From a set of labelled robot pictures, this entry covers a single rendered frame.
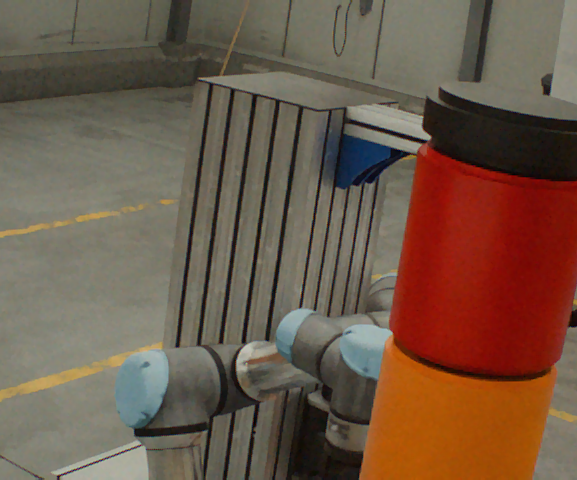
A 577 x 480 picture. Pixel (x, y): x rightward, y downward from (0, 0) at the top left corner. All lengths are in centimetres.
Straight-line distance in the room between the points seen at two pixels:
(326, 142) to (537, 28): 1030
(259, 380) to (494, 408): 170
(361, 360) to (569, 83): 359
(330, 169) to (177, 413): 46
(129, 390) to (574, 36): 338
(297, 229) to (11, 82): 1024
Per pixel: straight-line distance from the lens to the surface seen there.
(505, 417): 35
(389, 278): 256
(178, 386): 203
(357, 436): 169
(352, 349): 165
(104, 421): 579
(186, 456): 206
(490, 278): 34
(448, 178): 34
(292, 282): 215
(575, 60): 514
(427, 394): 35
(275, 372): 200
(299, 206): 212
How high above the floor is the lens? 239
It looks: 16 degrees down
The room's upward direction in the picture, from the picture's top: 8 degrees clockwise
